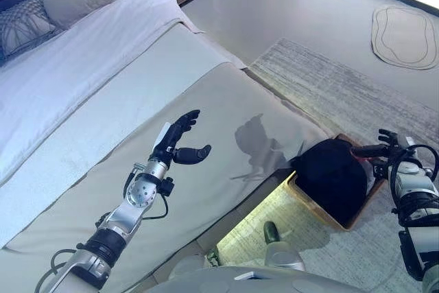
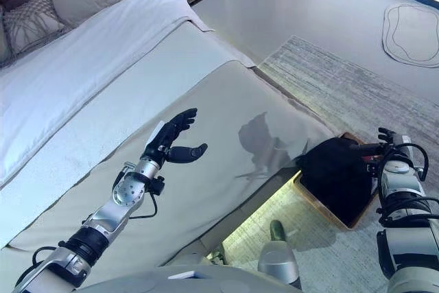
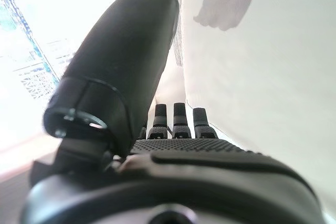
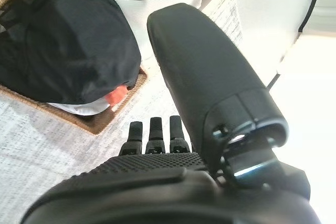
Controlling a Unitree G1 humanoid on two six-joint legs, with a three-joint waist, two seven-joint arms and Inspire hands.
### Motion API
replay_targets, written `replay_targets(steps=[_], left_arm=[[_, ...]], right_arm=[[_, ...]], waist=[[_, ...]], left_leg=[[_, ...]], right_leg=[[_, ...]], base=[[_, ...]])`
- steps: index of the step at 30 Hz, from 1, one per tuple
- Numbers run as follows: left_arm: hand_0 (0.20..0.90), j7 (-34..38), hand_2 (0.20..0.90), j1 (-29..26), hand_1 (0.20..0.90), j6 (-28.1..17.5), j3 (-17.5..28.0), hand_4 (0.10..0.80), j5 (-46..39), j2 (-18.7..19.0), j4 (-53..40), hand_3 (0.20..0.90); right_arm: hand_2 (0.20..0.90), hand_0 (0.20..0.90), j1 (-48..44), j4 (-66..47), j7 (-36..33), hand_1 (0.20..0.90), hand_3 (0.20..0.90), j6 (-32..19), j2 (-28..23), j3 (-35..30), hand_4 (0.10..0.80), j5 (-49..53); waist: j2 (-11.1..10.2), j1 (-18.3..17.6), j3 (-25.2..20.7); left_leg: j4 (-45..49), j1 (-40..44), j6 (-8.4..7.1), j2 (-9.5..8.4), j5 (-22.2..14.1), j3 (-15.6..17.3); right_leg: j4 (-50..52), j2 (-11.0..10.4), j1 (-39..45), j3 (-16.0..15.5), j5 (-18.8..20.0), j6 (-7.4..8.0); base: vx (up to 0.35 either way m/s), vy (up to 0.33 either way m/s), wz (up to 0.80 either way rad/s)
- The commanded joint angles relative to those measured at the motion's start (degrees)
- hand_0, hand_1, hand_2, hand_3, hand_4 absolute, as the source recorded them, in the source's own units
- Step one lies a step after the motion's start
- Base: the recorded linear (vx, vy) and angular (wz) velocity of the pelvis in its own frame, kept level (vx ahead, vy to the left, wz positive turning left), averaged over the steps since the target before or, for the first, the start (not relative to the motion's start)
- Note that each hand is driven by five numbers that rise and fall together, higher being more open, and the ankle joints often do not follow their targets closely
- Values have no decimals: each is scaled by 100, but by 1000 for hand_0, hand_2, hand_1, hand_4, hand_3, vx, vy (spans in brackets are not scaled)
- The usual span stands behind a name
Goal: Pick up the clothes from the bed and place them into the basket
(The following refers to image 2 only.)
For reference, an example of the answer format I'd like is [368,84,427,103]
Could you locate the bed with beige cover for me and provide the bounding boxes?
[0,60,335,266]

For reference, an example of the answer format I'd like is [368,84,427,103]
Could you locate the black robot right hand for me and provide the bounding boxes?
[348,127,412,163]

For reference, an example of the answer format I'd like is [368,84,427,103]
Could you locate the silver robot right leg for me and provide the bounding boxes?
[257,219,302,289]

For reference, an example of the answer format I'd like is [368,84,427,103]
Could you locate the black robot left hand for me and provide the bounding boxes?
[142,107,209,164]

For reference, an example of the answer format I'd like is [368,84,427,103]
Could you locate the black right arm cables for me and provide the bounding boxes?
[375,141,439,220]

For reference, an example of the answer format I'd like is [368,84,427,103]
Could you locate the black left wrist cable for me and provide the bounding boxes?
[128,193,158,220]

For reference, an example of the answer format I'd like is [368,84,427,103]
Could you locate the patterned beige pillow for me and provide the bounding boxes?
[1,0,68,64]

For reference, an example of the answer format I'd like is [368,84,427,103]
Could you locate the wicker laundry basket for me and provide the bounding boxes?
[293,131,380,231]

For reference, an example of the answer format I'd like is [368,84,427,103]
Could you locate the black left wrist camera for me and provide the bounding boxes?
[150,176,166,196]

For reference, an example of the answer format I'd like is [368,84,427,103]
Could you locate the black garment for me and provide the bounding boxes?
[295,137,377,220]

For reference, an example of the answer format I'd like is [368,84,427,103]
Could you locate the small grey black-edged rug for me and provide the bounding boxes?
[381,3,439,67]

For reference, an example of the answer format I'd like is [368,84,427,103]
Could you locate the white duvet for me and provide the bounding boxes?
[0,0,210,184]

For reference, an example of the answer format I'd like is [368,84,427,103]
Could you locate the white textured blanket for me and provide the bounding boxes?
[0,18,257,249]

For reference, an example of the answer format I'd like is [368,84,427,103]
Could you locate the grey robot torso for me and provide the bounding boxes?
[77,264,302,293]

